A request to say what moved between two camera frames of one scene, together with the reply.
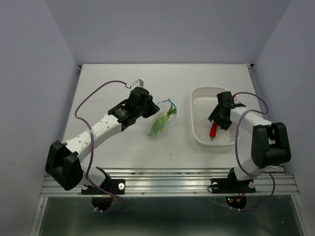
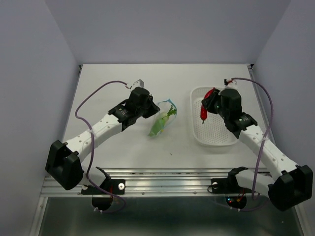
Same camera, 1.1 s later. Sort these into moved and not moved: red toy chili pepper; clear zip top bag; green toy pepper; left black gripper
Moved: red toy chili pepper
Not moved: green toy pepper; left black gripper; clear zip top bag
